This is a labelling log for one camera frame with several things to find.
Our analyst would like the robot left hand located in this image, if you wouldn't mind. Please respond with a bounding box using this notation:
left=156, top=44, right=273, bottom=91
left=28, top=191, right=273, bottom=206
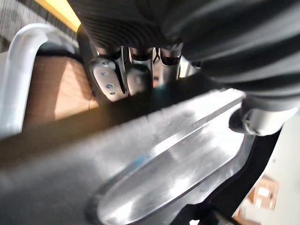
left=67, top=0, right=300, bottom=137

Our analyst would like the black plastic housing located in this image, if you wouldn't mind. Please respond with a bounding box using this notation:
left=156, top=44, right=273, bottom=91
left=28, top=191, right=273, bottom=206
left=0, top=73, right=285, bottom=225

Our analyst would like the yellow shelf beam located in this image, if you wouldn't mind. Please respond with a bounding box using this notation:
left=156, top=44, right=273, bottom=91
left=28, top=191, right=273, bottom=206
left=35, top=0, right=82, bottom=32

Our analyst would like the brown cardboard box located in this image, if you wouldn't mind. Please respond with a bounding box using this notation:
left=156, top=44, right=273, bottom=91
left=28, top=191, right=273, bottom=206
left=22, top=56, right=99, bottom=128

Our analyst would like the small cardboard box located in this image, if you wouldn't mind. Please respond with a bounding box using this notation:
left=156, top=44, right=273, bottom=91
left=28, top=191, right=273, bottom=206
left=247, top=175, right=280, bottom=211

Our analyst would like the silver rounded frame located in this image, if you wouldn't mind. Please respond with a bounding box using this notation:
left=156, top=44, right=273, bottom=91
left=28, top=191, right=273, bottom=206
left=0, top=23, right=80, bottom=141

